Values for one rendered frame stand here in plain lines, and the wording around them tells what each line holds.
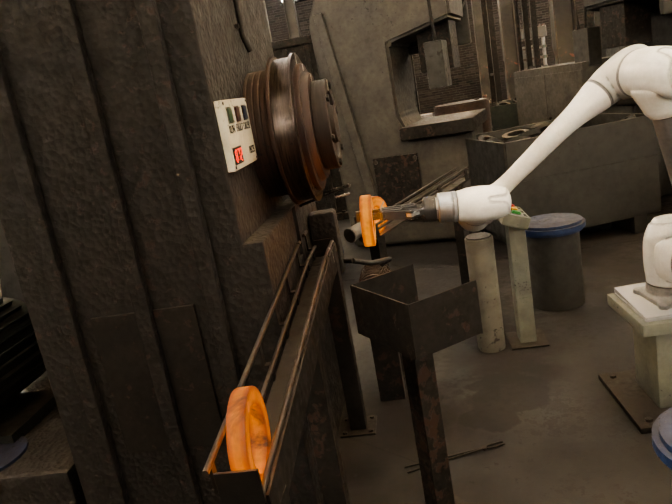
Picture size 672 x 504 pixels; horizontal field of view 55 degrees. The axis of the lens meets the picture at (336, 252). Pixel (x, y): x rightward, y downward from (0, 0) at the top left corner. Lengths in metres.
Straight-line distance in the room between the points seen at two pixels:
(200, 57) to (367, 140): 3.24
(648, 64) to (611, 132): 2.50
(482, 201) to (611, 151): 2.59
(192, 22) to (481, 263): 1.62
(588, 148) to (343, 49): 1.83
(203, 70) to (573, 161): 3.00
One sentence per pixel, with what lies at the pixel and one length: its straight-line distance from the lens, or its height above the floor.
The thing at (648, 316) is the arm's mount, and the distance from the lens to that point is 2.26.
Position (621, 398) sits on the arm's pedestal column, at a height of 0.02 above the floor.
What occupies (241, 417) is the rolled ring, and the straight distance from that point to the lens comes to 1.10.
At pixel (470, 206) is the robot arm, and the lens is 1.86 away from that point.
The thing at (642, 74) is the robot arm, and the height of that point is 1.12.
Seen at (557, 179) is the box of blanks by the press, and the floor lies 0.46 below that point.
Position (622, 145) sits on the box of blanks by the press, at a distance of 4.43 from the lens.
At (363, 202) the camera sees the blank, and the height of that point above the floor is 0.89.
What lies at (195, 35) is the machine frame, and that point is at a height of 1.40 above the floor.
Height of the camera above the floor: 1.21
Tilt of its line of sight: 14 degrees down
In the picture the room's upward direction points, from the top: 10 degrees counter-clockwise
